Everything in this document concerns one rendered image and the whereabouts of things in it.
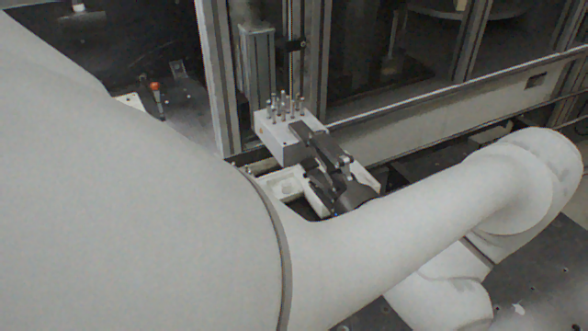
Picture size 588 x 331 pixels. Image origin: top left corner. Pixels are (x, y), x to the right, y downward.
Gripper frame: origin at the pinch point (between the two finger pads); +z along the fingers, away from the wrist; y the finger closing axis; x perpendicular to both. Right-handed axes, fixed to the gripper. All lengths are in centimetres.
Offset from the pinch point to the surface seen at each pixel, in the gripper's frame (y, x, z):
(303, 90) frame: -1.3, -10.3, 18.7
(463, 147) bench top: -36, -67, 16
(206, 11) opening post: 19.7, 9.4, 18.7
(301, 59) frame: 5.9, -10.1, 19.4
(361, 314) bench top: -35.8, -5.5, -17.4
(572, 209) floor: -103, -157, 13
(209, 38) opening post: 14.8, 9.4, 18.7
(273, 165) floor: -104, -42, 109
